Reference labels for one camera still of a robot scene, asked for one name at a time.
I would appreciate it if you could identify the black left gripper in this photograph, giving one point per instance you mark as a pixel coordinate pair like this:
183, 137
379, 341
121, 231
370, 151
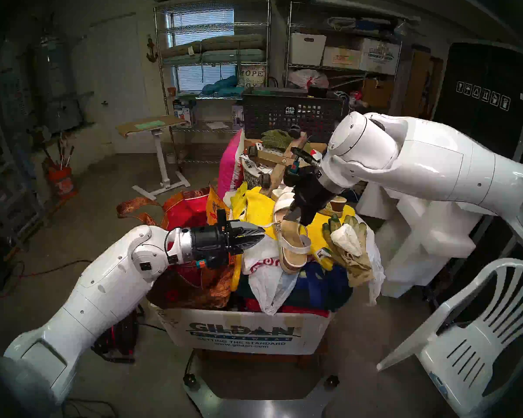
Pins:
213, 245

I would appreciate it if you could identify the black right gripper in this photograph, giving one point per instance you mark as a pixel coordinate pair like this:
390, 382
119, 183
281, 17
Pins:
309, 188

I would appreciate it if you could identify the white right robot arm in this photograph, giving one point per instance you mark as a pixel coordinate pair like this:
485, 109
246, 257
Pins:
418, 160

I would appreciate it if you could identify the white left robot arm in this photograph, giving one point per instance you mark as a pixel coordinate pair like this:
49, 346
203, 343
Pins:
100, 291

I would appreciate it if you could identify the yellow terry towel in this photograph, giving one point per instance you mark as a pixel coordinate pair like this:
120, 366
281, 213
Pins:
318, 234

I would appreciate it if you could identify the wooden cross caster dolly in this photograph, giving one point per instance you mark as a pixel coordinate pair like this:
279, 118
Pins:
283, 169

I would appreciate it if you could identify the white crumpled cloth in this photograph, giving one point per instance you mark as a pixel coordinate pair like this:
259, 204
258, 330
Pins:
346, 238

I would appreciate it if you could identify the white red-logo plastic bag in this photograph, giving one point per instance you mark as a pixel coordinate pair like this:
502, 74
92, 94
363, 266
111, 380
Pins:
270, 291

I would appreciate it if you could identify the white printed round tote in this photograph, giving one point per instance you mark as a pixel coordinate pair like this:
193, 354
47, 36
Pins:
250, 177

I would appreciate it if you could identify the red orange floral tote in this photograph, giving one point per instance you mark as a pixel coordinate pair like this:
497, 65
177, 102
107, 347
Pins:
187, 212

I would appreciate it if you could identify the pink pillow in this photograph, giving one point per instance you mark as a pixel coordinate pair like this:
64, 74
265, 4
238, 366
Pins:
229, 169

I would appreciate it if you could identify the beige green-tipped work glove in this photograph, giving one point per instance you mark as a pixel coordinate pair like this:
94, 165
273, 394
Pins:
353, 264

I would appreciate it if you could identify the blue fabric bag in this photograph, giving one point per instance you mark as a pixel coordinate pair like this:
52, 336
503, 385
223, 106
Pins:
322, 286

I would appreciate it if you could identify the green knit glove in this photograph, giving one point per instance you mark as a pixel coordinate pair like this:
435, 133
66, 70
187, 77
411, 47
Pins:
276, 139

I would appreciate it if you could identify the thin white plastic sheet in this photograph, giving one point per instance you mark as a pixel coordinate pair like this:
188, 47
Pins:
377, 269

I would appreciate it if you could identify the large white Gildan carton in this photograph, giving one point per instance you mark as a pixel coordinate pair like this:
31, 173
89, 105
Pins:
253, 334

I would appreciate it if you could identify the black mesh basket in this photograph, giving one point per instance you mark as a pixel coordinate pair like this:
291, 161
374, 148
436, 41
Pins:
266, 114

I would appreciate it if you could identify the white overbed table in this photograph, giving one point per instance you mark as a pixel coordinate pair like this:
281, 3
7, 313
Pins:
162, 160

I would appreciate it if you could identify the white foam packing block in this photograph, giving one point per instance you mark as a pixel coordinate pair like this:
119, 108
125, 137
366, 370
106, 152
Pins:
418, 247

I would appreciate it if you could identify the blue white appliance box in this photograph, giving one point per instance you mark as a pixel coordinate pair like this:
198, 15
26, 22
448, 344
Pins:
184, 112

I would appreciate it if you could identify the open brown cardboard box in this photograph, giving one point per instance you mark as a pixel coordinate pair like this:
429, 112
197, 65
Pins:
377, 92

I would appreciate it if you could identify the HOPE word sign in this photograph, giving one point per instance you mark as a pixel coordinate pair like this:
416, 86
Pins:
252, 75

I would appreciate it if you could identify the teal cushion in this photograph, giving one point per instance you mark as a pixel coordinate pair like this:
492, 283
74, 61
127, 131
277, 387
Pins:
220, 86

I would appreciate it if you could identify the labelled cardboard box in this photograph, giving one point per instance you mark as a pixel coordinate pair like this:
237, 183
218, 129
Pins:
340, 58

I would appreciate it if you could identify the small orange cup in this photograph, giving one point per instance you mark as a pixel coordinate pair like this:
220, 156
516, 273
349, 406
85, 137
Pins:
171, 92

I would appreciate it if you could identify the white storage box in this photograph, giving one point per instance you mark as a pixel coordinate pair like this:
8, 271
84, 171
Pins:
307, 49

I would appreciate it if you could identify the green bench cushion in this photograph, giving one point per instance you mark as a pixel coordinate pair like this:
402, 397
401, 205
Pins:
226, 56

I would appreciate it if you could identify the small white Gildan carton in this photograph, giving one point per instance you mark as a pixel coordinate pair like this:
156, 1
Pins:
381, 55

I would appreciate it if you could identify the beige bench cushion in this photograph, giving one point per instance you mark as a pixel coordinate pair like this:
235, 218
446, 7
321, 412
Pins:
226, 42

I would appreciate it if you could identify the white door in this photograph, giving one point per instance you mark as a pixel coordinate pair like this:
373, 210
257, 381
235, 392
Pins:
122, 90

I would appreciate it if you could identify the orange plastic bucket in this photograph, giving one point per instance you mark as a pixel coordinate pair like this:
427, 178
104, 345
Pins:
61, 182

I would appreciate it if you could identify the white plastic chair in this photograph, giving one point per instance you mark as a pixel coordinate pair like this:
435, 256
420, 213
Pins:
457, 360

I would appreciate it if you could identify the window with blinds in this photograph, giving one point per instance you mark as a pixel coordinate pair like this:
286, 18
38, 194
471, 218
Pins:
205, 21

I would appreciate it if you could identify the aluminium step ladder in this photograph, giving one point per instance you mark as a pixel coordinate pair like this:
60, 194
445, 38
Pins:
26, 195

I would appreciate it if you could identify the black flight case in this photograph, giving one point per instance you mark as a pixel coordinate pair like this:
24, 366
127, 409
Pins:
483, 73

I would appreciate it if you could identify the grey water heater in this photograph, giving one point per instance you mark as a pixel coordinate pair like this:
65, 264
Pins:
59, 95

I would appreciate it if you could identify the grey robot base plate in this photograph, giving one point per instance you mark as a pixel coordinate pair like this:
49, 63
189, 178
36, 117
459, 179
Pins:
261, 408

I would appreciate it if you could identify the anchor wall ornament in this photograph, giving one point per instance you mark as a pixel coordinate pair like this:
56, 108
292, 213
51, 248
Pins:
152, 51

